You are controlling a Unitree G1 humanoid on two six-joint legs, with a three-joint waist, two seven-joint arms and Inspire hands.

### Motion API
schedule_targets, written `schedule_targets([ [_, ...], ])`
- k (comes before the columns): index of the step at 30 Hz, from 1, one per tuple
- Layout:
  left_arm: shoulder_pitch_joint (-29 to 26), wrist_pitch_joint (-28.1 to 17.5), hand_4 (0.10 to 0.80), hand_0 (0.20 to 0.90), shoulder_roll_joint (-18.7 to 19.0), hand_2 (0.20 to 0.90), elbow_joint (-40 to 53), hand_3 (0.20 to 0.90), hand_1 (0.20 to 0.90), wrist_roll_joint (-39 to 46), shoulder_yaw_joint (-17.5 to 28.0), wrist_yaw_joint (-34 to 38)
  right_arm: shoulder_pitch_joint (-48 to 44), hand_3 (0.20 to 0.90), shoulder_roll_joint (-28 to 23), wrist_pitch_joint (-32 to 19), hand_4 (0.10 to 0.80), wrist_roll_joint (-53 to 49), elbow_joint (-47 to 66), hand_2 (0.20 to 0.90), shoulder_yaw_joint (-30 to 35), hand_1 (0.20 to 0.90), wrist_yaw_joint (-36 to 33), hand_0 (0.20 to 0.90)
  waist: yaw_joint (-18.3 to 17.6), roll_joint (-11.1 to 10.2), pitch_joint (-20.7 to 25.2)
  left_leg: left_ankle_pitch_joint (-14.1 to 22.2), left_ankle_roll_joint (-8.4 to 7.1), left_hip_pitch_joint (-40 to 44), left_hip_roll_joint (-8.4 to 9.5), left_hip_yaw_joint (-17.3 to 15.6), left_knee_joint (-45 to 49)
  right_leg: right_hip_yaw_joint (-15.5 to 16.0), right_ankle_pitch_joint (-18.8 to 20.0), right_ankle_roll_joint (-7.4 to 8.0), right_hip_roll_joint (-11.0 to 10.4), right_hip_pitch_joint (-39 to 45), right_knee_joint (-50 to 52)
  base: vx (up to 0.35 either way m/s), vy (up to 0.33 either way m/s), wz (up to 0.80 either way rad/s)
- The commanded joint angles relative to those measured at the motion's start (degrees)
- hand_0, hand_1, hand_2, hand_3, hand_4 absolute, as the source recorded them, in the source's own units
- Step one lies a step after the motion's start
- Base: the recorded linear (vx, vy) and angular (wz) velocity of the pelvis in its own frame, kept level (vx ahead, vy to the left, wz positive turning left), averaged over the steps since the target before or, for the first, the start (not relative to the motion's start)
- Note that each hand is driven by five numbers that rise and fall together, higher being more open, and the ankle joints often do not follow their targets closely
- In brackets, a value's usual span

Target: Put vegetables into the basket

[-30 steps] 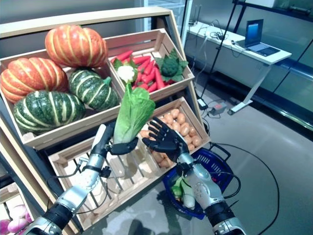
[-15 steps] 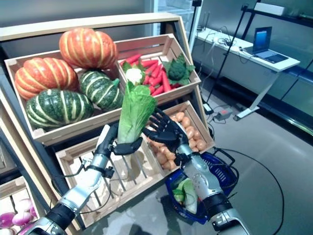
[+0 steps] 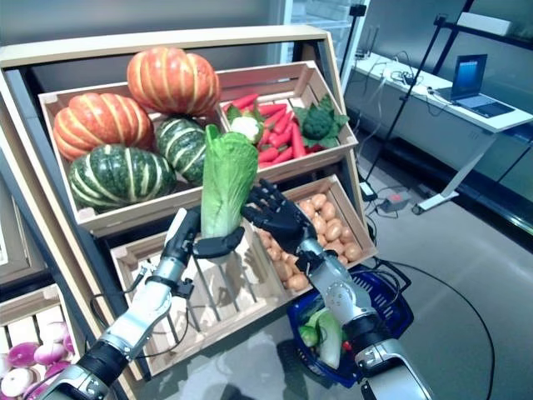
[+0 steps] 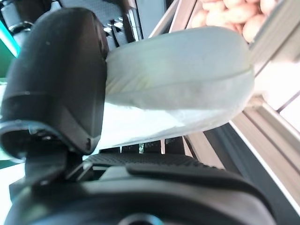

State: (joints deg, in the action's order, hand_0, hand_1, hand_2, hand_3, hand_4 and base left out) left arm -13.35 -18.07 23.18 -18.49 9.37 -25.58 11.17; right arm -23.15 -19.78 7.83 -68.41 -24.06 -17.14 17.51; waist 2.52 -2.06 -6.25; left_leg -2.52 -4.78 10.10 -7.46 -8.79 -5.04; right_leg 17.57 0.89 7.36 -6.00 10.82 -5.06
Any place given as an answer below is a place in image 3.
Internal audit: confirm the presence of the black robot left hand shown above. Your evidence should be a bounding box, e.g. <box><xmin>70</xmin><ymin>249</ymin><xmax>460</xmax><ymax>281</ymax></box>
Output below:
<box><xmin>160</xmin><ymin>207</ymin><xmax>247</xmax><ymax>268</ymax></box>

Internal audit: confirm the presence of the napa cabbage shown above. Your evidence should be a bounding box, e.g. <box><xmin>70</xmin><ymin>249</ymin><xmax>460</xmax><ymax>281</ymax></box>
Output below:
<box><xmin>306</xmin><ymin>307</ymin><xmax>330</xmax><ymax>334</ymax></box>
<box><xmin>316</xmin><ymin>311</ymin><xmax>345</xmax><ymax>370</ymax></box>
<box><xmin>200</xmin><ymin>123</ymin><xmax>260</xmax><ymax>263</ymax></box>

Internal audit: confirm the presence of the blue plastic shopping basket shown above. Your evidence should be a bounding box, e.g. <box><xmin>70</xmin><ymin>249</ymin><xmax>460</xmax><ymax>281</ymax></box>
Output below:
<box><xmin>286</xmin><ymin>266</ymin><xmax>416</xmax><ymax>387</ymax></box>

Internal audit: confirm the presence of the wooden pumpkin crate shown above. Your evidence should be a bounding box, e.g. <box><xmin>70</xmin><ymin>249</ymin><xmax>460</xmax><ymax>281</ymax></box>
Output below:
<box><xmin>37</xmin><ymin>81</ymin><xmax>228</xmax><ymax>237</ymax></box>

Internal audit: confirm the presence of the wooden slatted cabbage crate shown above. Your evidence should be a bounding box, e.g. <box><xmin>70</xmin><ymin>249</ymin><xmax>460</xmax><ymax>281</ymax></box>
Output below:
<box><xmin>108</xmin><ymin>224</ymin><xmax>301</xmax><ymax>378</ymax></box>

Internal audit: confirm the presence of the large green striped pumpkin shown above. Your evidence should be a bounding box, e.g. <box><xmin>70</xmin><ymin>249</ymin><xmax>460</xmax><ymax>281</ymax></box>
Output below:
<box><xmin>68</xmin><ymin>144</ymin><xmax>178</xmax><ymax>213</ymax></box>

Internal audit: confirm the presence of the small green striped pumpkin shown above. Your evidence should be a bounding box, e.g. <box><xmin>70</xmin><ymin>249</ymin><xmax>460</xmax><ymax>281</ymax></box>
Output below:
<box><xmin>156</xmin><ymin>117</ymin><xmax>207</xmax><ymax>187</ymax></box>

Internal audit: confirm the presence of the white cauliflower with leaves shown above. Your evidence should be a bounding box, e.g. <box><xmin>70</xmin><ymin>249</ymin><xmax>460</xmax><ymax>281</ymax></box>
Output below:
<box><xmin>226</xmin><ymin>103</ymin><xmax>266</xmax><ymax>145</ymax></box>

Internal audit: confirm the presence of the flat orange striped pumpkin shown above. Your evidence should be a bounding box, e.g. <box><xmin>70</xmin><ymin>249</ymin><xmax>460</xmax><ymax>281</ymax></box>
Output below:
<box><xmin>52</xmin><ymin>92</ymin><xmax>156</xmax><ymax>163</ymax></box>

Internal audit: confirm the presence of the neighbouring wooden display shelf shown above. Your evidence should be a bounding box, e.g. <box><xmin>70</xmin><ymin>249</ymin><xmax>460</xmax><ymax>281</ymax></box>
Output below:
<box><xmin>0</xmin><ymin>174</ymin><xmax>84</xmax><ymax>400</ymax></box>

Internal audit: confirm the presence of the round green cabbage head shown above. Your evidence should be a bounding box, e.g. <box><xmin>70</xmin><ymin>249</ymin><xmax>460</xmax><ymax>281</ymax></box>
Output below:
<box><xmin>298</xmin><ymin>325</ymin><xmax>320</xmax><ymax>348</ymax></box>

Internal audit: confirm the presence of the round orange striped pumpkin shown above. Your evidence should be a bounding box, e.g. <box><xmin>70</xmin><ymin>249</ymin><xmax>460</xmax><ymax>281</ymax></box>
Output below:
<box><xmin>127</xmin><ymin>46</ymin><xmax>222</xmax><ymax>118</ymax></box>

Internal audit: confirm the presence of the wooden onion crate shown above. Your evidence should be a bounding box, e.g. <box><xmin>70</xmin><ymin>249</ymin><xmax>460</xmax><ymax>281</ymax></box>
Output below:
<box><xmin>0</xmin><ymin>285</ymin><xmax>91</xmax><ymax>400</ymax></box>

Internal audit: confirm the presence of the wooden potato crate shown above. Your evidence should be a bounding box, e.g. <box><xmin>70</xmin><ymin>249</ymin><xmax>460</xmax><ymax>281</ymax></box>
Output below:
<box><xmin>249</xmin><ymin>174</ymin><xmax>378</xmax><ymax>299</ymax></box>

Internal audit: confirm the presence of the wooden carrot crate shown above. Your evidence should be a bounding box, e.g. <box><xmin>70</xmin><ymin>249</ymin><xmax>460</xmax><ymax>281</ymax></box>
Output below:
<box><xmin>216</xmin><ymin>61</ymin><xmax>359</xmax><ymax>184</ymax></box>

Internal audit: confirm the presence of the green broccoli with leaves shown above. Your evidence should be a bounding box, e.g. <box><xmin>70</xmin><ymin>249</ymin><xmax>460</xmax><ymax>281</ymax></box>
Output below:
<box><xmin>292</xmin><ymin>94</ymin><xmax>350</xmax><ymax>149</ymax></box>

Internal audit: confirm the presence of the grey power adapter box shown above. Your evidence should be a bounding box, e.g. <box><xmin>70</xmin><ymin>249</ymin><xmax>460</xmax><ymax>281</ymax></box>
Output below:
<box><xmin>376</xmin><ymin>192</ymin><xmax>411</xmax><ymax>212</ymax></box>

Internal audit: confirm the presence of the black router with antennas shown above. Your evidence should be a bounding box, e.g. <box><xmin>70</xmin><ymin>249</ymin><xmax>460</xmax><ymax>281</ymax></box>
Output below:
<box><xmin>356</xmin><ymin>24</ymin><xmax>381</xmax><ymax>58</ymax></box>

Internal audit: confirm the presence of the glass door display fridge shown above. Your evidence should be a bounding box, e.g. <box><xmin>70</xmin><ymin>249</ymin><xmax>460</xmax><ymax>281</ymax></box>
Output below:
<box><xmin>282</xmin><ymin>0</ymin><xmax>370</xmax><ymax>63</ymax></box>

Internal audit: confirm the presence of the tall black tripod stand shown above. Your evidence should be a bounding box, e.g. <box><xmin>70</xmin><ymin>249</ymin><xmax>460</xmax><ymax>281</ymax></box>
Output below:
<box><xmin>364</xmin><ymin>13</ymin><xmax>451</xmax><ymax>188</ymax></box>

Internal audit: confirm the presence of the black tripod with sensor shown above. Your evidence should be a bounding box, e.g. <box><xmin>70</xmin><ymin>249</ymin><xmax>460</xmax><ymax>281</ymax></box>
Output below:
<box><xmin>337</xmin><ymin>4</ymin><xmax>368</xmax><ymax>78</ymax></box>

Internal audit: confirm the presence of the open grey laptop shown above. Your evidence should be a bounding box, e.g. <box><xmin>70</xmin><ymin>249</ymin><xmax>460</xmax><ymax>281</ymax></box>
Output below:
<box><xmin>436</xmin><ymin>53</ymin><xmax>517</xmax><ymax>118</ymax></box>

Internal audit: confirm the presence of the white standing desk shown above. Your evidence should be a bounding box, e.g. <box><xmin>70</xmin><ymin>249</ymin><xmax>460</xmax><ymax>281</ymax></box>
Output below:
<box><xmin>353</xmin><ymin>56</ymin><xmax>533</xmax><ymax>216</ymax></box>

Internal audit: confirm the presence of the white box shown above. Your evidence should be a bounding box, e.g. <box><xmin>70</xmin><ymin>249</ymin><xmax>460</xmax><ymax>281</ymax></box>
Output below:
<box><xmin>456</xmin><ymin>12</ymin><xmax>512</xmax><ymax>37</ymax></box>

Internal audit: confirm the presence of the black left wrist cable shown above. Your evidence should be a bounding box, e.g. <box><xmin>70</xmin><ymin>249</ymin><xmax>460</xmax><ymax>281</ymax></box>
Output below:
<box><xmin>89</xmin><ymin>272</ymin><xmax>191</xmax><ymax>360</ymax></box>

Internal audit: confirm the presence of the black desk cable bundle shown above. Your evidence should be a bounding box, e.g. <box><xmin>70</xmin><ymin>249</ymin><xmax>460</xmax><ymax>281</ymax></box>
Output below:
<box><xmin>389</xmin><ymin>52</ymin><xmax>420</xmax><ymax>87</ymax></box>

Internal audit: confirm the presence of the long black floor cable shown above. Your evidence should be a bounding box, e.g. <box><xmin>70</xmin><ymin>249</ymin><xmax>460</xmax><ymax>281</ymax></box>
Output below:
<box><xmin>374</xmin><ymin>260</ymin><xmax>497</xmax><ymax>400</ymax></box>

